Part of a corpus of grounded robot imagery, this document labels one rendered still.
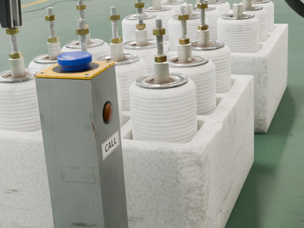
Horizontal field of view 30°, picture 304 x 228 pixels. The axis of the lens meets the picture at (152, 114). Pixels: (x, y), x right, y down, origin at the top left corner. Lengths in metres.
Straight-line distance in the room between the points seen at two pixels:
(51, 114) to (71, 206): 0.12
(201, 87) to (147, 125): 0.14
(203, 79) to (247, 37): 0.42
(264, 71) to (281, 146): 0.17
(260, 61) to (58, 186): 0.69
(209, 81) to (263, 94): 0.39
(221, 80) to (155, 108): 0.26
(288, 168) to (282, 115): 0.31
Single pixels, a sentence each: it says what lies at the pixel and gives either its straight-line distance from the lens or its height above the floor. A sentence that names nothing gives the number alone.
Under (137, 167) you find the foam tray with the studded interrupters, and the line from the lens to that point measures 0.78.
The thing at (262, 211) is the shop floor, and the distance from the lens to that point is 0.98.
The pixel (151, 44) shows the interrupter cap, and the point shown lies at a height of 0.25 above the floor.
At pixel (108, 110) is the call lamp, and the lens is 0.65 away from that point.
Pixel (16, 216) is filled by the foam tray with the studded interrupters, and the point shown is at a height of 0.05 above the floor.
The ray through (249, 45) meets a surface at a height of 0.19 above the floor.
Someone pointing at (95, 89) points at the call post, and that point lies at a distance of 0.62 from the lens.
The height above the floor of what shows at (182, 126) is 0.20.
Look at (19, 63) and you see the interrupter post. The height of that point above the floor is 0.27.
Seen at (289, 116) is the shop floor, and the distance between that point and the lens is 1.42.
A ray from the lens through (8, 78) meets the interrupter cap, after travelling 0.91.
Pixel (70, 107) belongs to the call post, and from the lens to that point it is 0.63.
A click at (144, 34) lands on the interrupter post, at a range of 1.05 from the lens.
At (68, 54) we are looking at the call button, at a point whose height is 0.33.
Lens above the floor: 0.47
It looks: 19 degrees down
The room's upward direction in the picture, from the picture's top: 4 degrees counter-clockwise
